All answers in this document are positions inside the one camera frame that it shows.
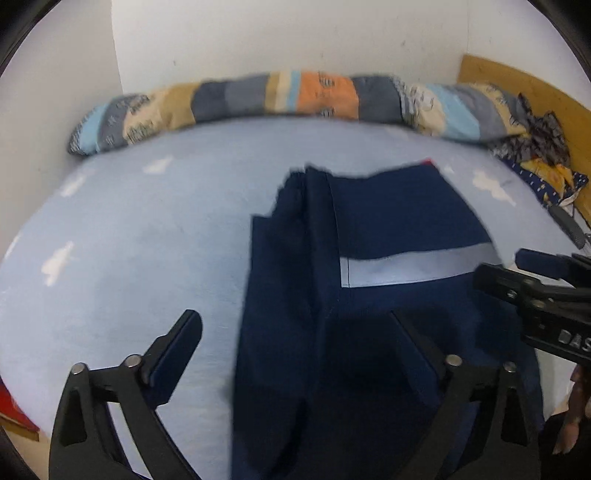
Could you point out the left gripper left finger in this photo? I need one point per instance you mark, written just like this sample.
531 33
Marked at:
84 442

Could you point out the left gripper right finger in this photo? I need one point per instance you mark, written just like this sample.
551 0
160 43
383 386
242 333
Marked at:
503 440

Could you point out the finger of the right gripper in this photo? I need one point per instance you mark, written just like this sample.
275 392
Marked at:
507 285
575 267

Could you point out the navy blue garment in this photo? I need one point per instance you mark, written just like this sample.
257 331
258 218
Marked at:
353 283

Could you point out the dark patterned clothes pile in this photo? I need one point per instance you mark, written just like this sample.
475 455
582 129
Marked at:
540 155

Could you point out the person's hand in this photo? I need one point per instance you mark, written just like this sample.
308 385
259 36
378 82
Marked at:
578 409

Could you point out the red object at left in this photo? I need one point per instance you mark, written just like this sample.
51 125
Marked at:
11 412

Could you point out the patchwork rolled quilt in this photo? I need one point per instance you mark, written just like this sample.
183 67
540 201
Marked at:
466 112

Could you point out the wooden headboard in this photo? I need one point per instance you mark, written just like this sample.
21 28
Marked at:
543 97

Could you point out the light blue cloud bedsheet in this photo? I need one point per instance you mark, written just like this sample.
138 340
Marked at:
136 236

